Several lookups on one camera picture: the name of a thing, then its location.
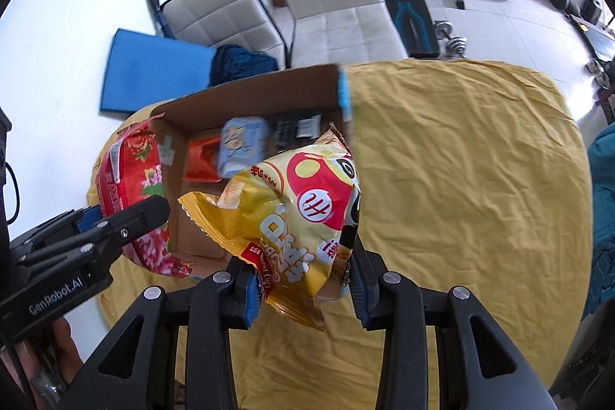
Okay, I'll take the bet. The blue foam mat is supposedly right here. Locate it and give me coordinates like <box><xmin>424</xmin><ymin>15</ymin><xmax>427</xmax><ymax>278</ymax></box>
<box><xmin>98</xmin><ymin>28</ymin><xmax>217</xmax><ymax>118</ymax></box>

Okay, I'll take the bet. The cardboard box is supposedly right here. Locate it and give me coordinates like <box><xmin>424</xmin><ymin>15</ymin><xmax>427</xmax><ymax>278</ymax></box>
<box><xmin>144</xmin><ymin>64</ymin><xmax>356</xmax><ymax>281</ymax></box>

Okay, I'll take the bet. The blue jacket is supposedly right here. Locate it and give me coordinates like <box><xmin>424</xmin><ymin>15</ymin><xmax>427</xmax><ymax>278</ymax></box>
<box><xmin>581</xmin><ymin>122</ymin><xmax>615</xmax><ymax>319</ymax></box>

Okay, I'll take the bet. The person's left hand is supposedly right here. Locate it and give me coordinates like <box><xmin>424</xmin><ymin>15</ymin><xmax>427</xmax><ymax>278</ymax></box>
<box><xmin>26</xmin><ymin>316</ymin><xmax>85</xmax><ymax>410</ymax></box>

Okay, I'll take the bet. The black foil packet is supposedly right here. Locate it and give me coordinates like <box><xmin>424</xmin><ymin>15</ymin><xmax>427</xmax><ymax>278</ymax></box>
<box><xmin>269</xmin><ymin>112</ymin><xmax>324</xmax><ymax>151</ymax></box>

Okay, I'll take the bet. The black weight bench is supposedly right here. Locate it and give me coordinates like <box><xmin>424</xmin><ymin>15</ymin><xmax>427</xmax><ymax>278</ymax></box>
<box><xmin>375</xmin><ymin>0</ymin><xmax>440</xmax><ymax>59</ymax></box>

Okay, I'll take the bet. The red snack packet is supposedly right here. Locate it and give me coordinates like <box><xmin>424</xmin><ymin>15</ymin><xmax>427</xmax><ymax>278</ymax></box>
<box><xmin>95</xmin><ymin>119</ymin><xmax>193</xmax><ymax>279</ymax></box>

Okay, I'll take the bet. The yellow tablecloth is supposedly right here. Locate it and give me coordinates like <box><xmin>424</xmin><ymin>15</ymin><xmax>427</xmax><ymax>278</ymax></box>
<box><xmin>86</xmin><ymin>59</ymin><xmax>594</xmax><ymax>410</ymax></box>

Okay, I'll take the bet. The light blue tissue packet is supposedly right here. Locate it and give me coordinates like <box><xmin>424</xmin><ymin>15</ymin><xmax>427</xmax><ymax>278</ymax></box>
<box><xmin>217</xmin><ymin>116</ymin><xmax>271</xmax><ymax>178</ymax></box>

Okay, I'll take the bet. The orange snack packet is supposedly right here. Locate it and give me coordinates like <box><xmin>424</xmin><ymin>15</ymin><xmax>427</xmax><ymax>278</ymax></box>
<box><xmin>183</xmin><ymin>138</ymin><xmax>224</xmax><ymax>183</ymax></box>

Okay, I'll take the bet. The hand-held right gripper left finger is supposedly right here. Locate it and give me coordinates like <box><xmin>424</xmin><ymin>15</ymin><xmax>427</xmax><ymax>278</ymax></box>
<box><xmin>58</xmin><ymin>255</ymin><xmax>264</xmax><ymax>410</ymax></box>

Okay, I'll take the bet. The chrome dumbbell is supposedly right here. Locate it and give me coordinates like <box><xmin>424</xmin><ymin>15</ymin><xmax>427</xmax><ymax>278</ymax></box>
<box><xmin>444</xmin><ymin>36</ymin><xmax>469</xmax><ymax>58</ymax></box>

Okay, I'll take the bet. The small white padded chair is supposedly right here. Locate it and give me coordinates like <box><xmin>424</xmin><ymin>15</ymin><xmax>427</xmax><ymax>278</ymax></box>
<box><xmin>161</xmin><ymin>0</ymin><xmax>286</xmax><ymax>65</ymax></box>

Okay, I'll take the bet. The dark blue mesh cloth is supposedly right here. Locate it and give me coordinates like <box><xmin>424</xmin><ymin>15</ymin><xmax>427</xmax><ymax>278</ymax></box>
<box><xmin>209</xmin><ymin>44</ymin><xmax>279</xmax><ymax>86</ymax></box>

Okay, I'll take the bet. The black and blue pump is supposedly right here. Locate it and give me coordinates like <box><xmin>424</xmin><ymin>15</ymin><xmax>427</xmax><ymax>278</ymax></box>
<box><xmin>145</xmin><ymin>0</ymin><xmax>173</xmax><ymax>40</ymax></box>

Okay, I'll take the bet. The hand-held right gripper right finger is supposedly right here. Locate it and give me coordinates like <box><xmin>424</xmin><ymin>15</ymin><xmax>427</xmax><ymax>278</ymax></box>
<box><xmin>347</xmin><ymin>247</ymin><xmax>558</xmax><ymax>410</ymax></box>

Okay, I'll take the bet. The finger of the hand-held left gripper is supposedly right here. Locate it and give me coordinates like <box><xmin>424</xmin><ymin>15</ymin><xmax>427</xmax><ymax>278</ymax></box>
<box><xmin>17</xmin><ymin>195</ymin><xmax>171</xmax><ymax>269</ymax></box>
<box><xmin>10</xmin><ymin>206</ymin><xmax>105</xmax><ymax>253</ymax></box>

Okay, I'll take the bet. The yellow snack packet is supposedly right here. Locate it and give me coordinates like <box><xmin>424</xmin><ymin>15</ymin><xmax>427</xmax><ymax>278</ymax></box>
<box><xmin>178</xmin><ymin>124</ymin><xmax>361</xmax><ymax>331</ymax></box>

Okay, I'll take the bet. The treadmill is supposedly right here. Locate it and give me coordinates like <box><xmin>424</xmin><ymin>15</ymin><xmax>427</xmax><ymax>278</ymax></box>
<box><xmin>574</xmin><ymin>16</ymin><xmax>615</xmax><ymax>60</ymax></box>

